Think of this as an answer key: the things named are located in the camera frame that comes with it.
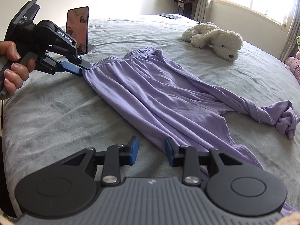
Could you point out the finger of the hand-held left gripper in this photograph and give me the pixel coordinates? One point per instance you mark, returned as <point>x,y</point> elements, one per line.
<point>70,68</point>
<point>86,65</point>

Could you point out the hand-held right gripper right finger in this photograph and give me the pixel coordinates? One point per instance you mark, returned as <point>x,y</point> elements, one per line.
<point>170,152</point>

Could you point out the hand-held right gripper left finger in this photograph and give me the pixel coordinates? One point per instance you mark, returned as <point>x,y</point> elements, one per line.
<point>133,150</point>

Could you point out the purple pants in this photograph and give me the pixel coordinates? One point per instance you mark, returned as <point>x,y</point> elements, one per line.
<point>152,91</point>

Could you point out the person's left hand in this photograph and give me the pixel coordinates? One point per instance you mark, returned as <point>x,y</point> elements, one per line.
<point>16,73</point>

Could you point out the black smartphone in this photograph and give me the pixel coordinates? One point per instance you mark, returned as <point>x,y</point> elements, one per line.
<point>77,28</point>

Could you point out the dark flat object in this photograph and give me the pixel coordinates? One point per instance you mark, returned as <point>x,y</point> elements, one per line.
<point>168,16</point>

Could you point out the white plush dog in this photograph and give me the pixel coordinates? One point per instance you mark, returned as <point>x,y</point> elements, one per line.
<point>218,39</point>

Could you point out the grey star curtain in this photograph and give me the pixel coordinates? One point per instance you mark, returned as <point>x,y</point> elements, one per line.
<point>205,2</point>
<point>291,35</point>

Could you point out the pink folded quilt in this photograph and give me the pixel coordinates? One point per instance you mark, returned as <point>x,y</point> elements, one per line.
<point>294,69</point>

